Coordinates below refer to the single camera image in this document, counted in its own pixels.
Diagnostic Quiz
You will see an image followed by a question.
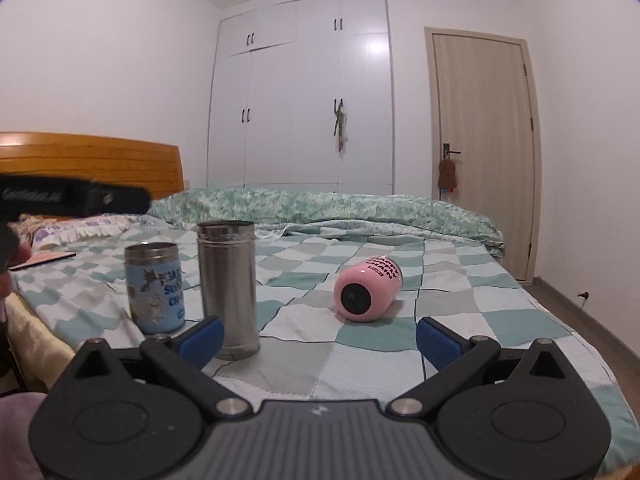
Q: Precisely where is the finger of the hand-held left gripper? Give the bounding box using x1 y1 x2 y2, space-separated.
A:
86 180 151 214

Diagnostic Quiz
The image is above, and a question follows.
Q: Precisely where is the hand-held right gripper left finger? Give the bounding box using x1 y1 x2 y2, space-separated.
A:
50 316 252 423

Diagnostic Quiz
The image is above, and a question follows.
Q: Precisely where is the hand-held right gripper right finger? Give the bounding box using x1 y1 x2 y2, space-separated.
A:
387 316 590 423

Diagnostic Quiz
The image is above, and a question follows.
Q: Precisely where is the pink cup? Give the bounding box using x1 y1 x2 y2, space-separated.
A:
334 255 404 324

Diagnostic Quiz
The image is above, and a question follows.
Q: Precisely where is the stainless steel cup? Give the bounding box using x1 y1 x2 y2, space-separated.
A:
196 220 261 361

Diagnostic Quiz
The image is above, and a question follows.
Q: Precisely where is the blue cartoon print cup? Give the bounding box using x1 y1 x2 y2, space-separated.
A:
124 242 187 335

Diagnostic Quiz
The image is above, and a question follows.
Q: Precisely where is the person's left hand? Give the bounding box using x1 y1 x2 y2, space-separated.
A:
0 242 31 306

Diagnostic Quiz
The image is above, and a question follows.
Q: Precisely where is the wooden headboard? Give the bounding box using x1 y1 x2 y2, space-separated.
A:
0 132 182 221

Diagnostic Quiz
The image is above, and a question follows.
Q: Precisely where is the purple floral pillow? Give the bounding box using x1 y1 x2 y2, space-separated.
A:
17 212 151 252

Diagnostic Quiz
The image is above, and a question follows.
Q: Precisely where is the reddish brown notebook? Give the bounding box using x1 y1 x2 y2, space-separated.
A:
10 251 76 272

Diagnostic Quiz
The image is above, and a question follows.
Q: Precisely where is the checkered bedsheet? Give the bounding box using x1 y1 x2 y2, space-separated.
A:
10 225 640 476

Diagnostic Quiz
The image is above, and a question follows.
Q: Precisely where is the yellow bed sheet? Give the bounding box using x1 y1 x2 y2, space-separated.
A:
4 292 78 392

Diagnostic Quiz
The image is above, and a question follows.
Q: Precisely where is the green floral quilt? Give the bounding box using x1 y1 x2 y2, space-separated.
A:
147 187 504 261

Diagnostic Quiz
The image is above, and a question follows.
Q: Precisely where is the white wardrobe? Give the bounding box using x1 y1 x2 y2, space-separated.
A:
206 0 396 196

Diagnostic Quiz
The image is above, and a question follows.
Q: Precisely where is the purple clothing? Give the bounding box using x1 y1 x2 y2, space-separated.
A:
0 392 48 480

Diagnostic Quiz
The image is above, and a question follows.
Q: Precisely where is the beige wooden door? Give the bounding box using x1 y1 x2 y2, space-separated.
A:
424 26 544 284

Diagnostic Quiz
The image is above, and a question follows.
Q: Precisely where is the hanging ornament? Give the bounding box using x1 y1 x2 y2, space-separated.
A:
331 100 350 154

